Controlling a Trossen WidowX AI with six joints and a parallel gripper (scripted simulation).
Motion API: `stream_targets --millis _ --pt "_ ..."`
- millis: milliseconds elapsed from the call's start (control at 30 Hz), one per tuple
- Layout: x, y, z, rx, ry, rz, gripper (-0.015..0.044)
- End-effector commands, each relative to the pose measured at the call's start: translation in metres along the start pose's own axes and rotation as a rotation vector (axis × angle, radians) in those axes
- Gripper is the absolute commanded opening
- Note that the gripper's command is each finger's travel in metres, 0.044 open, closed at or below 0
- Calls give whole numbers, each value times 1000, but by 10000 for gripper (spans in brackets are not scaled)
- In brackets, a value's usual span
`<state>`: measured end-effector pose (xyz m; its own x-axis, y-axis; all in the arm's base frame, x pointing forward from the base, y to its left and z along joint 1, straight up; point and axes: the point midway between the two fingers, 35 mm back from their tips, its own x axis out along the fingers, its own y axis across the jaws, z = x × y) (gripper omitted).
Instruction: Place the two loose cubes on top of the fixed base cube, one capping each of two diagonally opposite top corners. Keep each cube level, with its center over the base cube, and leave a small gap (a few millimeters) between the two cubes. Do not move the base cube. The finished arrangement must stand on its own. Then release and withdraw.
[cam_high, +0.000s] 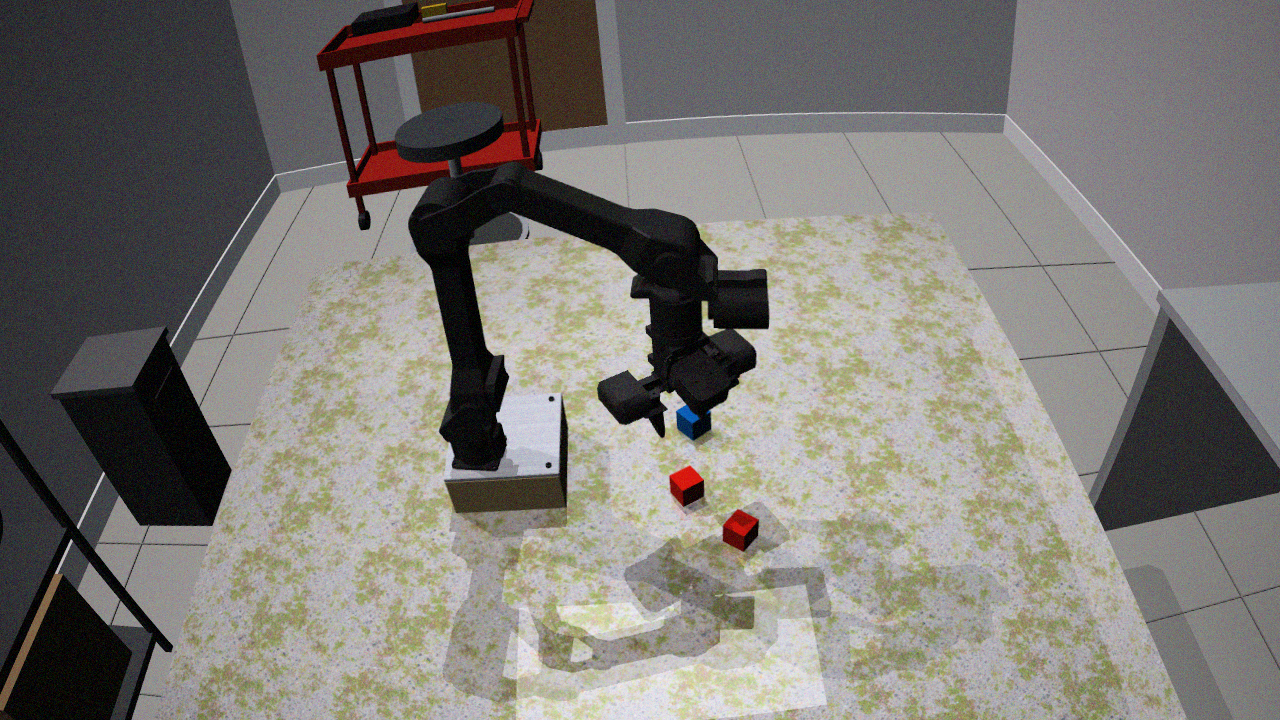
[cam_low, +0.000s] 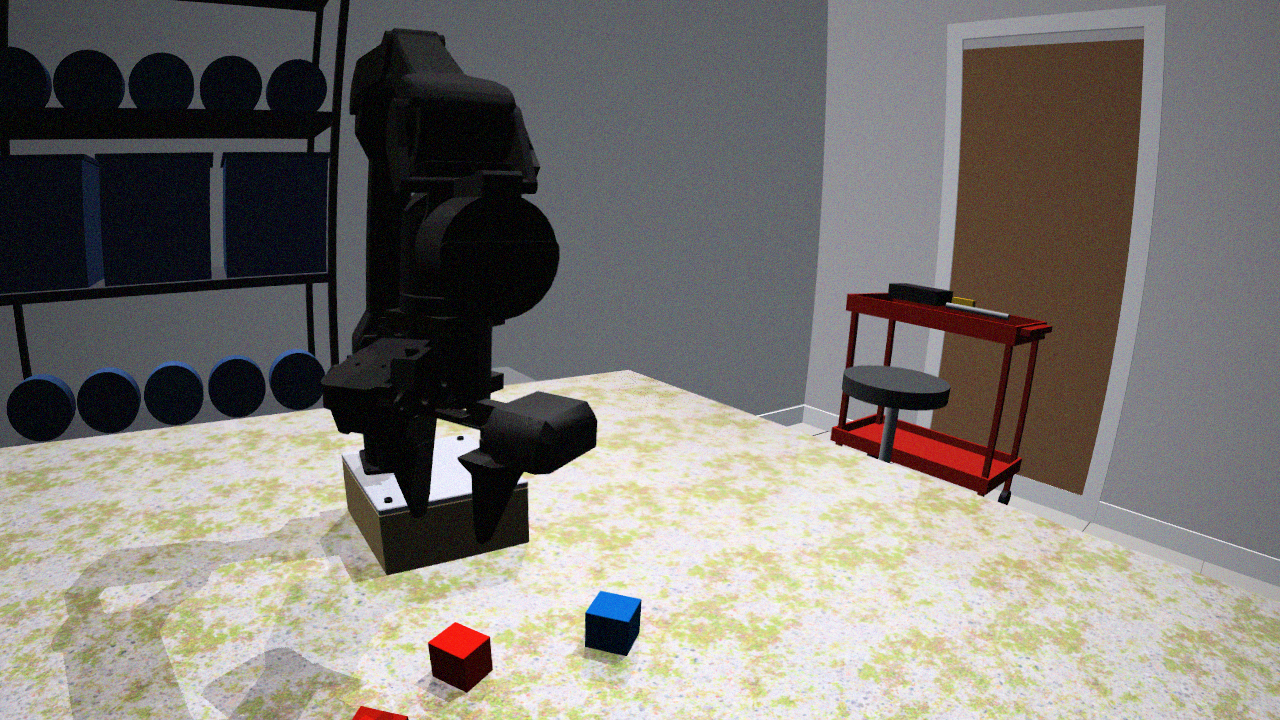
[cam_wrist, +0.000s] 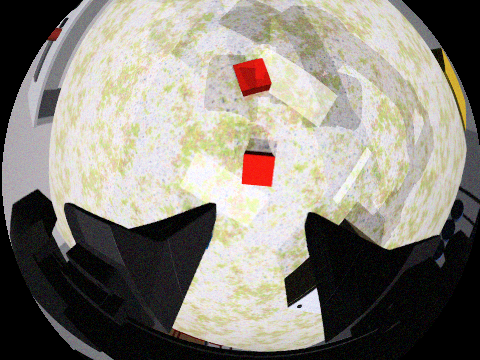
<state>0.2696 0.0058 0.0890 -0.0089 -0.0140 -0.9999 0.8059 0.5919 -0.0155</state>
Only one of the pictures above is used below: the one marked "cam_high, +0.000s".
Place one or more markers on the red cube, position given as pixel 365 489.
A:
pixel 740 530
pixel 687 486

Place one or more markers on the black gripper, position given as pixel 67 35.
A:
pixel 629 400

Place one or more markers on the blue cube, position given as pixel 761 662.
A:
pixel 690 424

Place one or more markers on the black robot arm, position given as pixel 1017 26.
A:
pixel 676 271

